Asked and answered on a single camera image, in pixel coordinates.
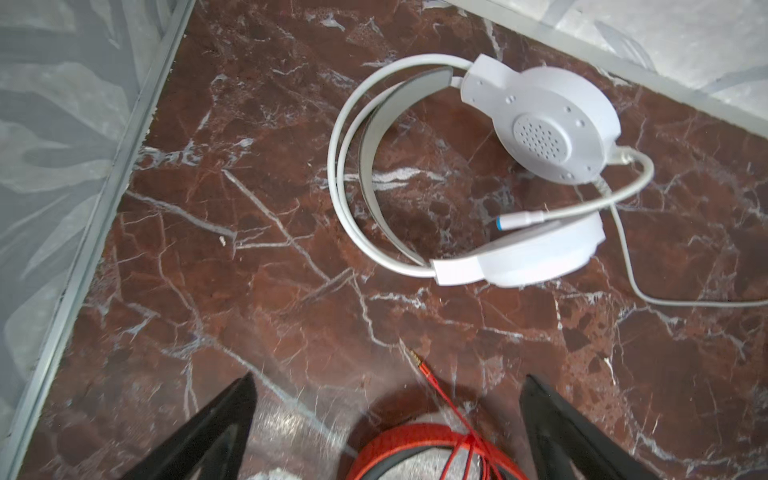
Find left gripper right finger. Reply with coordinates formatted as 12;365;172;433
519;375;657;479

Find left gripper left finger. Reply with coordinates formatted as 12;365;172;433
123;373;257;479

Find red black headphones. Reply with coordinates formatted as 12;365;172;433
346;423;527;479

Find white headphones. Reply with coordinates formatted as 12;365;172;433
327;54;654;288

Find red headphone cable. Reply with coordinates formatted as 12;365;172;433
407;349;511;480

